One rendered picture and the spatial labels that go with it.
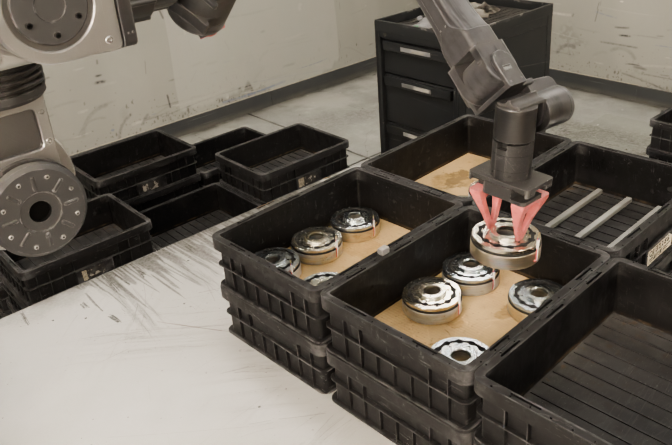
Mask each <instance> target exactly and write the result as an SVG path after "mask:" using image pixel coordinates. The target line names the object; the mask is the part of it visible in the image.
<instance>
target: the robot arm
mask: <svg viewBox="0 0 672 445"><path fill-rule="evenodd" d="M416 1H417V3H418V4H419V6H420V8H421V9H422V11H423V13H424V15H425V16H426V18H427V20H428V21H429V23H430V25H431V27H432V28H433V30H434V32H435V34H436V36H437V39H438V41H439V43H440V46H441V49H442V54H443V56H444V58H445V59H446V61H447V63H448V64H449V66H450V68H451V70H450V71H449V72H448V74H449V75H450V77H451V79H452V80H453V82H454V84H455V86H456V87H457V89H458V91H459V93H460V96H461V97H462V99H463V100H464V102H465V104H466V105H467V107H468V108H471V109H472V110H473V112H474V114H475V115H476V116H480V115H482V114H485V113H488V112H491V111H493V110H494V109H495V114H494V128H493V141H492V154H491V159H490V160H487V161H485V162H483V163H481V164H479V165H477V166H475V167H473V168H471V169H470V170H469V179H472V178H476V179H478V183H476V184H474V185H473V186H471V187H470V193H471V195H472V197H473V199H474V201H475V202H476V204H477V206H478V208H479V210H480V211H481V213H482V216H483V218H484V221H485V223H486V226H487V228H488V230H490V228H491V227H492V226H494V225H496V221H497V218H498V214H499V210H500V206H501V202H502V200H505V201H507V202H510V203H511V213H512V220H513V228H514V234H515V239H516V241H517V242H518V241H520V240H521V239H523V237H524V235H525V233H526V231H527V229H528V227H529V225H530V223H531V221H532V219H533V218H534V216H535V215H536V214H537V212H538V211H539V209H540V208H541V207H542V205H543V204H544V203H545V201H546V200H547V198H548V197H549V192H547V191H544V190H541V189H540V188H543V189H545V190H546V189H548V188H549V187H551V186H552V180H553V177H552V176H550V175H547V174H544V173H541V172H538V171H535V170H532V161H533V152H534V142H535V133H539V132H542V131H544V130H547V129H549V128H552V127H554V126H556V125H559V124H561V123H564V122H566V121H568V120H569V119H570V118H571V117H572V115H573V113H574V108H575V104H574V99H573V97H572V95H571V93H570V92H569V91H568V90H567V89H566V88H565V87H563V86H561V85H557V84H556V82H555V81H554V79H553V78H551V77H550V76H545V77H540V78H536V79H532V77H531V78H528V79H526V78H525V77H524V75H523V73H522V72H521V70H520V69H519V67H518V66H517V63H516V61H515V59H514V58H513V56H512V54H511V53H510V51H509V49H508V48H507V46H506V45H505V43H504V41H503V40H502V39H499V40H498V38H497V36H496V35H495V33H494V31H493V30H492V28H491V27H490V25H489V24H487V23H486V22H485V21H484V20H483V19H482V18H481V17H480V16H479V14H478V13H477V12H476V11H475V9H474V8H473V7H472V5H471V4H470V2H469V1H468V0H416ZM235 2H236V0H115V4H116V9H117V14H118V19H119V24H120V28H121V33H122V38H123V46H122V48H124V47H128V46H132V45H136V44H137V42H138V37H137V32H136V27H135V23H138V22H142V21H146V20H151V15H152V14H153V12H154V11H159V10H163V9H167V11H168V14H169V16H170V17H171V19H172V20H173V21H174V23H175V24H176V25H178V26H179V27H180V28H181V29H183V30H185V31H187V32H189V33H191V34H195V35H200V36H207V35H213V34H215V33H217V32H219V31H220V30H221V29H222V28H223V26H224V24H225V22H226V20H227V18H228V16H229V14H230V12H231V10H232V8H233V6H234V4H235ZM488 195H491V196H492V211H491V216H490V212H489V209H488V205H487V202H486V197H487V196H488ZM525 214H526V216H525ZM524 217H525V219H524ZM523 220H524V222H523Z"/></svg>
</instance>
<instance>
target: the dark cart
mask: <svg viewBox="0 0 672 445"><path fill-rule="evenodd" d="M468 1H469V2H470V3H472V2H476V3H478V4H482V3H483V2H484V1H485V2H486V3H487V4H488V5H491V6H495V7H497V8H499V9H500V11H499V12H496V13H494V14H489V15H488V16H489V17H488V18H482V19H483V20H484V21H485V22H486V23H487V24H489V25H490V27H491V28H492V30H493V31H494V33H495V35H496V36H497V38H498V40H499V39H502V40H503V41H504V43H505V45H506V46H507V48H508V49H509V51H510V53H511V54H512V56H513V58H514V59H515V61H516V63H517V66H518V67H519V69H520V70H521V72H522V73H523V75H524V77H525V78H526V79H528V78H531V77H532V79H536V78H540V77H545V76H549V65H550V48H551V31H552V13H553V3H546V2H538V1H529V0H468ZM420 15H423V16H424V18H425V17H426V16H425V15H424V13H423V11H422V9H421V8H420V7H418V8H414V9H411V10H407V11H404V12H400V13H397V14H393V15H390V16H386V17H383V18H379V19H375V20H374V26H375V43H376V63H377V83H378V104H379V124H380V144H381V154H382V153H384V152H386V151H388V150H390V149H393V148H395V147H397V146H399V145H401V144H403V143H405V142H407V141H410V140H412V139H414V138H416V137H418V136H420V135H422V134H424V133H427V132H429V131H431V130H433V129H435V128H437V127H439V126H441V125H444V124H446V123H448V122H450V121H452V120H454V119H456V118H458V117H460V116H463V115H467V114H472V115H475V114H474V112H473V110H472V109H471V108H468V107H467V105H466V104H465V102H464V100H463V99H462V97H461V96H460V93H459V91H458V89H457V87H456V86H455V84H454V82H453V80H452V79H451V77H450V75H449V74H448V72H449V71H450V70H451V68H450V66H449V64H448V63H447V61H446V59H445V58H444V56H443V54H442V49H441V46H440V43H439V41H438V39H437V36H436V34H435V32H434V30H433V28H430V29H429V28H423V27H417V26H412V25H414V24H416V23H418V21H417V17H418V16H420Z"/></svg>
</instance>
